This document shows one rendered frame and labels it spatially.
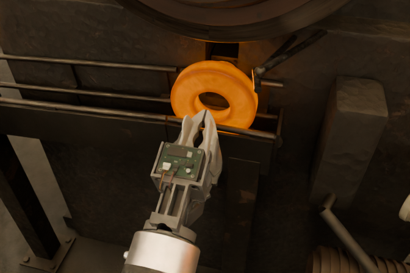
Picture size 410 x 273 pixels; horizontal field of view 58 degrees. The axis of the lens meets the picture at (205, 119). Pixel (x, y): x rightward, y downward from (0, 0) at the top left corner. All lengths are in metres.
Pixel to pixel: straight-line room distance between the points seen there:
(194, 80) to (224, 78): 0.05
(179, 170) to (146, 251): 0.11
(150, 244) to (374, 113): 0.37
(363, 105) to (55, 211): 1.18
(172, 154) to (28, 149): 1.31
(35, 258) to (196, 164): 0.98
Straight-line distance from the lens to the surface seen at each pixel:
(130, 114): 0.69
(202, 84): 0.63
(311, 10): 0.51
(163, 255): 0.47
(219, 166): 0.56
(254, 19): 0.50
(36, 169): 1.67
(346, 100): 0.60
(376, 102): 0.62
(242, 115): 0.65
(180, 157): 0.50
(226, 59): 0.72
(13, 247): 1.47
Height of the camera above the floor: 1.15
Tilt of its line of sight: 42 degrees down
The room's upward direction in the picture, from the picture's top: straight up
